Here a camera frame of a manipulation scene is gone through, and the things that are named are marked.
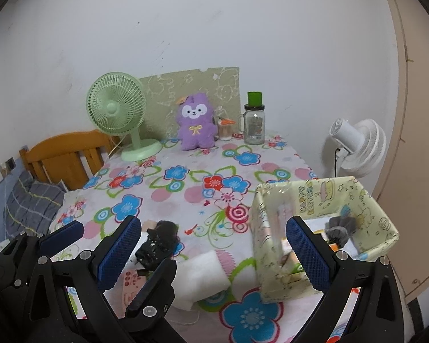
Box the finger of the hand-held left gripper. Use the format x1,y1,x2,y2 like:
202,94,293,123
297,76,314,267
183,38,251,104
39,220,85,258
123,258,187,343

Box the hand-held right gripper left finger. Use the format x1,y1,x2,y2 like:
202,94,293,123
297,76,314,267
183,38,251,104
19,215,142,343

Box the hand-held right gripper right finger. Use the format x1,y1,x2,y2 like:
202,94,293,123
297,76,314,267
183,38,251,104
285,216,412,343

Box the black fuzzy soft object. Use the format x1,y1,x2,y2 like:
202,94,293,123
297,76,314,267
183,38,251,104
135,220,181,271

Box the grey fuzzy pompom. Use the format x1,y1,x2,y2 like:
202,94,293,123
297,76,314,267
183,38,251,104
325,215,358,247

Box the yellow printed storage box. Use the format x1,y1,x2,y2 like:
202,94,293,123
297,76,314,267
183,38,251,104
252,176,400,304

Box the grey plaid blanket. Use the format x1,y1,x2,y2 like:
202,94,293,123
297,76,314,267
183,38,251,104
0,169,67,238

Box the white foam sponge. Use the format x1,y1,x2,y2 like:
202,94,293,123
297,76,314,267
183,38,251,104
173,249,231,310

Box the floral tablecloth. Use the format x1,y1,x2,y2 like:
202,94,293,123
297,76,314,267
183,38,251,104
50,136,365,343

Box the white standing fan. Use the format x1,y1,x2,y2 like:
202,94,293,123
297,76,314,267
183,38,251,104
323,118,387,178

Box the green desk fan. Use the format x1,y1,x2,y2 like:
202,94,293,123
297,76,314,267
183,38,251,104
86,72,163,162

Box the glass jar with green lid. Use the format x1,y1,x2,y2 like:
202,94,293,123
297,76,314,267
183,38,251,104
238,92,266,145

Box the small jar with orange lid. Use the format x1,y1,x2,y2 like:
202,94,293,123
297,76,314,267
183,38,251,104
217,116,234,141

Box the purple plush toy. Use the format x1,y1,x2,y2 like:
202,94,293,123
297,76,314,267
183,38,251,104
176,93,217,151

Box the beige door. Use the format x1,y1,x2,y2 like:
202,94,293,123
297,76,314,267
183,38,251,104
375,0,429,301

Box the green patterned board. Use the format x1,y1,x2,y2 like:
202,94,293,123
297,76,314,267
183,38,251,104
139,67,240,140

